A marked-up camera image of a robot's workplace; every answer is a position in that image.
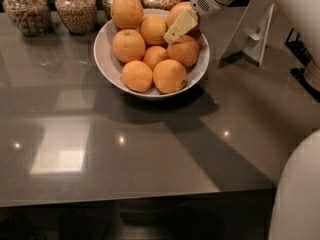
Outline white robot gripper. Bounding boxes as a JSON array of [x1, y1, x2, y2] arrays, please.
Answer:
[[164, 0, 234, 44]]

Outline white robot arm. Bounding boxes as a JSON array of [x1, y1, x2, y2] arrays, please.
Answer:
[[165, 0, 320, 240]]

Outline small centre orange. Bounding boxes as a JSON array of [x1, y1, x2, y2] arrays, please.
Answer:
[[143, 46, 168, 70]]

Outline white standing card holder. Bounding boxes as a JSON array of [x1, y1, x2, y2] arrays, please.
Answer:
[[222, 0, 274, 66]]

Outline glass jar far left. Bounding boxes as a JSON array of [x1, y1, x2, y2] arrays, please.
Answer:
[[2, 0, 52, 37]]

